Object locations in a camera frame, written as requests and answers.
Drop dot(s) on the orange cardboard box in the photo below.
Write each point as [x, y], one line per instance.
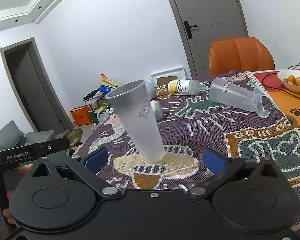
[80, 115]

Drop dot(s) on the person's left hand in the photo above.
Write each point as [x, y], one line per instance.
[25, 170]

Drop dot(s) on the green paper bag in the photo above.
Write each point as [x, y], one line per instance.
[93, 117]

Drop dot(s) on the camouflage green bag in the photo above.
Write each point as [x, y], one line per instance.
[74, 137]

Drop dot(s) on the black folded stand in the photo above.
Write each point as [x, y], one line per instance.
[92, 95]

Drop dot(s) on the grey sofa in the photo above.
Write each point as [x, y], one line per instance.
[7, 136]

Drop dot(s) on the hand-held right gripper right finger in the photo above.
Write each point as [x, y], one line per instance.
[215, 163]

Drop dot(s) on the frosted plastic cup with stickers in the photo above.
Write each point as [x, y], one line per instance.
[233, 95]

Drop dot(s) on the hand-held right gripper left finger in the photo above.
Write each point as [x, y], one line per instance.
[96, 160]

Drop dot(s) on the clear bottle with yellow label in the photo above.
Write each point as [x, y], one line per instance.
[187, 87]

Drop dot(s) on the dark grey door frame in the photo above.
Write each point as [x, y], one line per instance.
[37, 85]

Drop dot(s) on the orange leather chair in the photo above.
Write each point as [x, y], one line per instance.
[240, 55]

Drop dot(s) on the cardboard cutout with orange bird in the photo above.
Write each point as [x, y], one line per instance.
[108, 81]

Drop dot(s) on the grey door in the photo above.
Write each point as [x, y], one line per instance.
[210, 10]

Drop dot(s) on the brown cardboard sheet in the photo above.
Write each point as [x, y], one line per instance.
[166, 80]

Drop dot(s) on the white framed board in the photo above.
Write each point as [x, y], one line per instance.
[168, 72]

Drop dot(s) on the frosted plastic cup with drawing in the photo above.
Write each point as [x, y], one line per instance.
[142, 130]

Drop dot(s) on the purple patterned woven blanket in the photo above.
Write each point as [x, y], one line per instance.
[215, 130]

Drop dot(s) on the white bowl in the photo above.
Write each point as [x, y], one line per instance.
[293, 88]

